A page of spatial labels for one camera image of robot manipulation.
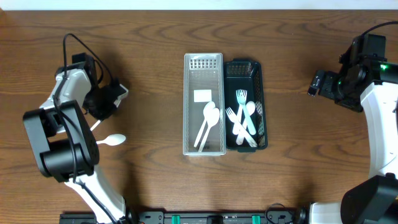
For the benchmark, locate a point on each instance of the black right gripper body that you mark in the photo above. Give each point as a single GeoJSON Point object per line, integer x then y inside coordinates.
{"type": "Point", "coordinates": [336, 88]}

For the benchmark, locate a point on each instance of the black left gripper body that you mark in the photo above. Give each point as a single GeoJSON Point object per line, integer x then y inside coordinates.
{"type": "Point", "coordinates": [97, 102]}

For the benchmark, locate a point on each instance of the white plastic spoon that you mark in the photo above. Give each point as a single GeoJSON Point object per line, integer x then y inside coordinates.
{"type": "Point", "coordinates": [251, 109]}

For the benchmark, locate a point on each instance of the mint green plastic fork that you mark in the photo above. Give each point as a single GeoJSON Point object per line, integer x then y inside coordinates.
{"type": "Point", "coordinates": [251, 127]}

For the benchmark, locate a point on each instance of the white utensil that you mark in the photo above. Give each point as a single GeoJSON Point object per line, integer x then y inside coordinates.
{"type": "Point", "coordinates": [233, 118]}

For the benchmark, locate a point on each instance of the white plastic fork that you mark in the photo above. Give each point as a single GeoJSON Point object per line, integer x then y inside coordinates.
{"type": "Point", "coordinates": [239, 121]}

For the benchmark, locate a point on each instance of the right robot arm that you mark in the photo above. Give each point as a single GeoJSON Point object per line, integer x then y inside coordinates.
{"type": "Point", "coordinates": [366, 83]}

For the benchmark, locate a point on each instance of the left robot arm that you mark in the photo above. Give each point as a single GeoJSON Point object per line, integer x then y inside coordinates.
{"type": "Point", "coordinates": [62, 141]}

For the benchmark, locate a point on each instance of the dark green mesh basket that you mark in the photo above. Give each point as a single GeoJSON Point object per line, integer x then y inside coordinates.
{"type": "Point", "coordinates": [247, 75]}

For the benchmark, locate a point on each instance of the white label in basket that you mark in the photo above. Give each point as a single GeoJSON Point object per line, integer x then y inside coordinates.
{"type": "Point", "coordinates": [201, 96]}

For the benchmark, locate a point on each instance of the clear plastic mesh basket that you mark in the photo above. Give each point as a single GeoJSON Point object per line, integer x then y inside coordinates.
{"type": "Point", "coordinates": [203, 71]}

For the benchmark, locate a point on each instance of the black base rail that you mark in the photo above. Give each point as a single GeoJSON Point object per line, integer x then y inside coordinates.
{"type": "Point", "coordinates": [276, 213]}

